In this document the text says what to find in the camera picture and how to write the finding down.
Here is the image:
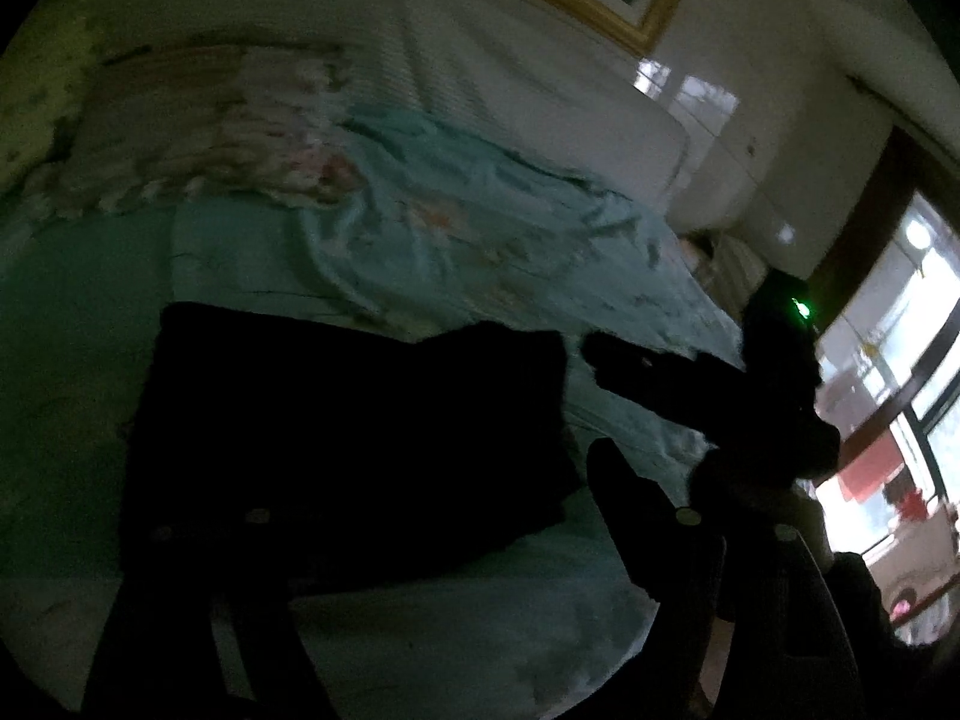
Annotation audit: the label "white padded headboard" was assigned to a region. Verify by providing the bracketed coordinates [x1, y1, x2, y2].
[45, 0, 692, 220]

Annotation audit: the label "pale striped pillow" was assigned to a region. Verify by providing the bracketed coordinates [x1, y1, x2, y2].
[681, 231, 767, 305]

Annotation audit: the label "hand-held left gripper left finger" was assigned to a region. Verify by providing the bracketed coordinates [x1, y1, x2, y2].
[81, 510, 331, 720]

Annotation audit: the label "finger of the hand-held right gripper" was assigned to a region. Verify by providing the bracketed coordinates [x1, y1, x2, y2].
[583, 331, 751, 392]
[592, 366, 751, 440]

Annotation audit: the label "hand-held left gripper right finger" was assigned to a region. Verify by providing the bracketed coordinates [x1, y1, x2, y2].
[585, 437, 863, 720]

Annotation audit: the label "window with wooden frame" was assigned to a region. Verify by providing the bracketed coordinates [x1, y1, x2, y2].
[810, 127, 960, 650]

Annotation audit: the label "yellow floral pillow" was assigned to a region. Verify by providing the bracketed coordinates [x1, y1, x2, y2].
[0, 0, 102, 170]

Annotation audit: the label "black pants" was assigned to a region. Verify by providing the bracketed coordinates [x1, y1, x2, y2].
[122, 302, 587, 605]

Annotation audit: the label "white ruffled floral pillow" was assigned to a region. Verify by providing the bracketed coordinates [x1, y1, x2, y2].
[58, 43, 362, 209]

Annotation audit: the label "teal floral bed blanket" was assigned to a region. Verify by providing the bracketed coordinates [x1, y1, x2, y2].
[0, 103, 751, 720]

